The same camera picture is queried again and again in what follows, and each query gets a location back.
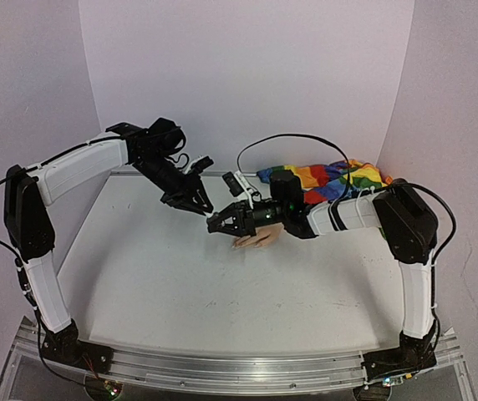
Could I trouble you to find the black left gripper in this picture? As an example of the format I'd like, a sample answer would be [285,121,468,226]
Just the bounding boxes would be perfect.
[135,153,216,215]

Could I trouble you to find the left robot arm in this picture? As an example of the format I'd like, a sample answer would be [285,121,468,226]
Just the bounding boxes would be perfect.
[3,118,213,365]

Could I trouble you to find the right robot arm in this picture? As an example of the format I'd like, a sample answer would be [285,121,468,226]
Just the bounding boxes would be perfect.
[206,170,438,339]

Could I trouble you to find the mannequin hand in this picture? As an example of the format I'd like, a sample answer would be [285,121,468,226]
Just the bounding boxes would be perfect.
[232,223,283,249]

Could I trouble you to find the rainbow striped jacket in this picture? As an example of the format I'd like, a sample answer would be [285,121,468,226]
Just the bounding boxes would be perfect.
[257,159,394,205]

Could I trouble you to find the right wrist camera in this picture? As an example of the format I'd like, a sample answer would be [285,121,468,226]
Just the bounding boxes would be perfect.
[221,170,261,201]

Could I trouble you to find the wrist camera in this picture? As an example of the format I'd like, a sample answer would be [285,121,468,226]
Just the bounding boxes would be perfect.
[182,155,214,175]
[221,170,261,201]

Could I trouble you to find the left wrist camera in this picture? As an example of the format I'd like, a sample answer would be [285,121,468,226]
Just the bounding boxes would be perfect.
[182,155,214,175]

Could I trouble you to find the right black cable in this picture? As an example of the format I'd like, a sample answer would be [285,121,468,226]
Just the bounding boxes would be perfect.
[236,133,361,201]

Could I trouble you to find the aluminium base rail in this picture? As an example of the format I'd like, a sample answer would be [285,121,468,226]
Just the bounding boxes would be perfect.
[13,322,473,398]

